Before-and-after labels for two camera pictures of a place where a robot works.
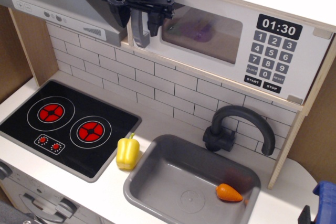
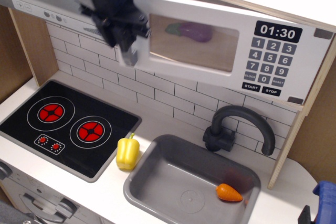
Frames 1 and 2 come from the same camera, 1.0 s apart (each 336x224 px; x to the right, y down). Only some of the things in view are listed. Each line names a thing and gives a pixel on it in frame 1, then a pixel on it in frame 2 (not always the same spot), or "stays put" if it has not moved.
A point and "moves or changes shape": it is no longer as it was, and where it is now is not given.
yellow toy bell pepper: (127, 152) stays put
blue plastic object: (326, 190) stays put
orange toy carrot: (226, 192) stays put
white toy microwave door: (274, 54) moves or changes shape
